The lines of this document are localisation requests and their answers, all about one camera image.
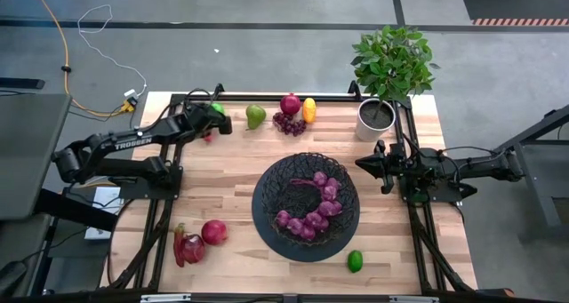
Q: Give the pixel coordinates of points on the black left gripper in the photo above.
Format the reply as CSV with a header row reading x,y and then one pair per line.
x,y
202,121

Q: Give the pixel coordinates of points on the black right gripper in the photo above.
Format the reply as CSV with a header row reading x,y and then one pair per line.
x,y
391,165

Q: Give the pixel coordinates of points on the bright red chili pepper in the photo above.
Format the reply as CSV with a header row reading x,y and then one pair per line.
x,y
207,137

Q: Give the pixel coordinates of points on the bright green apple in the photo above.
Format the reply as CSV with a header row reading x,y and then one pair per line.
x,y
218,108

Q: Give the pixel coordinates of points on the green pear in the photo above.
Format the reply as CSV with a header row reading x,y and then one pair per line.
x,y
255,115

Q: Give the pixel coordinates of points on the purple grape bunch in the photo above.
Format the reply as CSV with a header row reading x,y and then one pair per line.
x,y
329,207
289,124

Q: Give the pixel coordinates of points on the black woven wicker basket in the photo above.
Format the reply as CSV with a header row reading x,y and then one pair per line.
x,y
293,169

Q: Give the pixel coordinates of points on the red pomegranate with crown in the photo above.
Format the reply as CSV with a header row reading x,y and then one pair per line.
x,y
290,104

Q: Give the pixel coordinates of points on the green lime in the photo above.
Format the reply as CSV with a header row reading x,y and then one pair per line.
x,y
355,261

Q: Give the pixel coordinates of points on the red apple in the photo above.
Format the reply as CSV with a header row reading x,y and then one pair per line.
x,y
214,232

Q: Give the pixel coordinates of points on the dark red onion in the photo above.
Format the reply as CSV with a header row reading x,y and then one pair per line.
x,y
194,249

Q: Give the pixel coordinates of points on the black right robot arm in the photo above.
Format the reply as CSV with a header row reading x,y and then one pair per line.
x,y
480,167

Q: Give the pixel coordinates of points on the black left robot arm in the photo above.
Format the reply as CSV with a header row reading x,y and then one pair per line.
x,y
133,141

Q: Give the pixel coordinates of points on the green plant in white pot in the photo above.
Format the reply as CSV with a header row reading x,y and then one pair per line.
x,y
391,63

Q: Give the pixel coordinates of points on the white box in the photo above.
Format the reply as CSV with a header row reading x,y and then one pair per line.
x,y
106,196

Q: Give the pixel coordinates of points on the round dark woven placemat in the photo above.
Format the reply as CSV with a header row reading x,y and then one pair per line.
x,y
284,252

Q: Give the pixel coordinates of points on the black diagonal beam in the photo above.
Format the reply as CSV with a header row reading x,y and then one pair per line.
x,y
75,209

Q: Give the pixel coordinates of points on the black metal stand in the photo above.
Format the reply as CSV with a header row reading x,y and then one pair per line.
x,y
538,129

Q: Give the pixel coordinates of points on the grey desk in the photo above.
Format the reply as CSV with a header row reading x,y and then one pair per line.
x,y
26,152

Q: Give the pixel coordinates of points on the black flat bar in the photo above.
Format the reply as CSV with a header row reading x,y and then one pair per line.
x,y
22,83

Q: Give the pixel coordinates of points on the black hazard-striped floor mat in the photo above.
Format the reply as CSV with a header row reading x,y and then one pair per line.
x,y
511,3

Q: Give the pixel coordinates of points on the silver metal bracket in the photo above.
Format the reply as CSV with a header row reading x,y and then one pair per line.
x,y
413,299
165,298

